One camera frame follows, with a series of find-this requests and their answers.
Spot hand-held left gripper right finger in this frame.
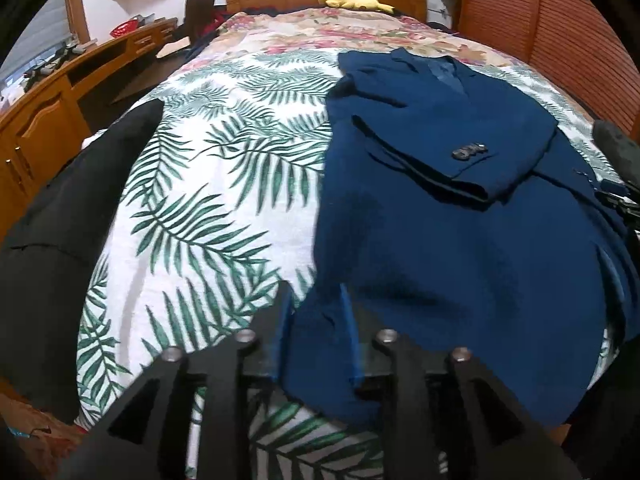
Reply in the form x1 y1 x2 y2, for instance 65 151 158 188
340 282 583 480

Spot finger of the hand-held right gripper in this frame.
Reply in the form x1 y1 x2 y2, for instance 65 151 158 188
595 180 632 207

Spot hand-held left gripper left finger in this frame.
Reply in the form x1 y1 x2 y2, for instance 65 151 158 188
60 280 296 480

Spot navy blue blazer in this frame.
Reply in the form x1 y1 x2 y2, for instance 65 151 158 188
280 47 640 431

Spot folded grey garment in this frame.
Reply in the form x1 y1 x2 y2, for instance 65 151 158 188
592 120 640 186

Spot wooden louvred wardrobe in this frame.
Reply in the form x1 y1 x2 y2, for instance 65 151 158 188
437 0 640 131

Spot leaf print bed sheet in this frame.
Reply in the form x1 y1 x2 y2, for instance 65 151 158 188
75 50 621 480

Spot black jacket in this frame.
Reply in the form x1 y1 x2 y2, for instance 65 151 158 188
0 99 166 426

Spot floral blanket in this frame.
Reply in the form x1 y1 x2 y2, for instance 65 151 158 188
182 7 516 68

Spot wooden desk cabinet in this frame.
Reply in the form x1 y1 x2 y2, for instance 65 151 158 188
0 17 193 206

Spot dark wooden chair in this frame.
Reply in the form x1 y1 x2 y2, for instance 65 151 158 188
185 0 221 43

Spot grey window blind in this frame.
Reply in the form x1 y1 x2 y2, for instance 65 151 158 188
0 0 76 86

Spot wooden window frame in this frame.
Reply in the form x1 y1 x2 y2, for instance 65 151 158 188
64 0 92 45

